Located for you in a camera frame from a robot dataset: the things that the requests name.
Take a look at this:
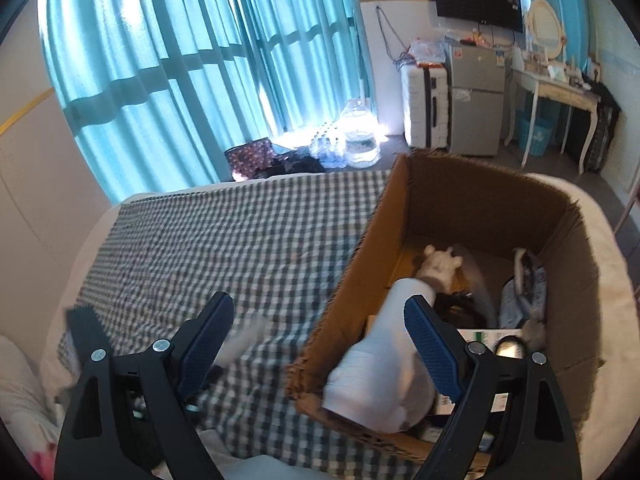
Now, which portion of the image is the dark floral bag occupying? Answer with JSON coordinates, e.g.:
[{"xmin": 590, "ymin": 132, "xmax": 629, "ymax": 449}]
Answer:
[{"xmin": 224, "ymin": 139, "xmax": 276, "ymax": 181}]

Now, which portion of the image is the white oval mirror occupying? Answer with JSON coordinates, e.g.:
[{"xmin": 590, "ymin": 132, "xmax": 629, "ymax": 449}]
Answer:
[{"xmin": 525, "ymin": 0, "xmax": 567, "ymax": 61}]

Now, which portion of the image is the pack of water bottles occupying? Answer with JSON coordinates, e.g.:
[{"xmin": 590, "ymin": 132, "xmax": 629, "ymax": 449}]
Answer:
[{"xmin": 309, "ymin": 122, "xmax": 348, "ymax": 168}]

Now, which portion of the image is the black cloth pile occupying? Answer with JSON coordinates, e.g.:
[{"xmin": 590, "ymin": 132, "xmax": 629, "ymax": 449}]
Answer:
[{"xmin": 270, "ymin": 157, "xmax": 326, "ymax": 176}]

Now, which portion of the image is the grey fridge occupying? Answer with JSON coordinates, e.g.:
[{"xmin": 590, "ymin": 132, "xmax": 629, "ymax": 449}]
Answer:
[{"xmin": 445, "ymin": 42, "xmax": 507, "ymax": 157}]

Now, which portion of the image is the white printed pillow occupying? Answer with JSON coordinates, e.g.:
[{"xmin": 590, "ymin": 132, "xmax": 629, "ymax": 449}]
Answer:
[{"xmin": 0, "ymin": 335, "xmax": 66, "ymax": 480}]

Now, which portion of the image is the large clear water jug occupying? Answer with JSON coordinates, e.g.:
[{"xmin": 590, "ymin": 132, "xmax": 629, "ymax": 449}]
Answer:
[{"xmin": 340, "ymin": 99, "xmax": 383, "ymax": 168}]

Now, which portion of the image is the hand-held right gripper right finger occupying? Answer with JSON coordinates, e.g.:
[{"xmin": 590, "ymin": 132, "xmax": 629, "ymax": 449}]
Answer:
[{"xmin": 402, "ymin": 295, "xmax": 583, "ymax": 480}]

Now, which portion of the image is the blue plastic basket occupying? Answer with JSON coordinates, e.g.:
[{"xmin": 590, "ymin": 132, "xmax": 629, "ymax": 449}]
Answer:
[{"xmin": 515, "ymin": 110, "xmax": 553, "ymax": 157}]

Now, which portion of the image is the brown cardboard box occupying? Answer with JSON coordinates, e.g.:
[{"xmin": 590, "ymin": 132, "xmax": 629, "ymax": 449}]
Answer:
[{"xmin": 285, "ymin": 150, "xmax": 601, "ymax": 471}]

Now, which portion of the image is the white bear toy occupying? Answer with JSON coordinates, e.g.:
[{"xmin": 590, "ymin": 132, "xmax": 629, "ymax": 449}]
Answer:
[{"xmin": 417, "ymin": 244, "xmax": 463, "ymax": 286}]

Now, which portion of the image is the white suitcase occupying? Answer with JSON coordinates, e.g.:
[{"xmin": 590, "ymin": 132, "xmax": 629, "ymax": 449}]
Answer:
[{"xmin": 401, "ymin": 65, "xmax": 449, "ymax": 150}]

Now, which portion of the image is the white dressing table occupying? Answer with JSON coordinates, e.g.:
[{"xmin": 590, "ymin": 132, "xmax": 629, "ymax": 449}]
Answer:
[{"xmin": 502, "ymin": 57, "xmax": 601, "ymax": 175}]

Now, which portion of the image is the white bottle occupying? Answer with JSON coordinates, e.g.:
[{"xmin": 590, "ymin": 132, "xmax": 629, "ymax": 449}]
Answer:
[{"xmin": 322, "ymin": 277, "xmax": 441, "ymax": 433}]

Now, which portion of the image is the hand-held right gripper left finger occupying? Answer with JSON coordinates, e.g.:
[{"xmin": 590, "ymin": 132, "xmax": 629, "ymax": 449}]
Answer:
[{"xmin": 54, "ymin": 290, "xmax": 236, "ymax": 480}]

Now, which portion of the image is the black bag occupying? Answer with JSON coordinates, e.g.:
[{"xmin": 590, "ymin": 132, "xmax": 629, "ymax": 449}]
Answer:
[{"xmin": 565, "ymin": 82, "xmax": 621, "ymax": 173}]

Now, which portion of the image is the clear plastic bag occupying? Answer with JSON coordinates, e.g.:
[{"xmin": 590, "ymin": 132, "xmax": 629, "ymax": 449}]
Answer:
[{"xmin": 407, "ymin": 37, "xmax": 447, "ymax": 68}]

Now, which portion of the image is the teal curtain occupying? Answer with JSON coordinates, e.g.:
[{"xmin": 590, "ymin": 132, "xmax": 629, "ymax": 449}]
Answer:
[{"xmin": 39, "ymin": 0, "xmax": 373, "ymax": 201}]

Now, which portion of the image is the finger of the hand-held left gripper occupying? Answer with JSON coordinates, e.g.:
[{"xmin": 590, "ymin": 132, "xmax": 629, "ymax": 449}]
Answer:
[{"xmin": 66, "ymin": 306, "xmax": 108, "ymax": 356}]

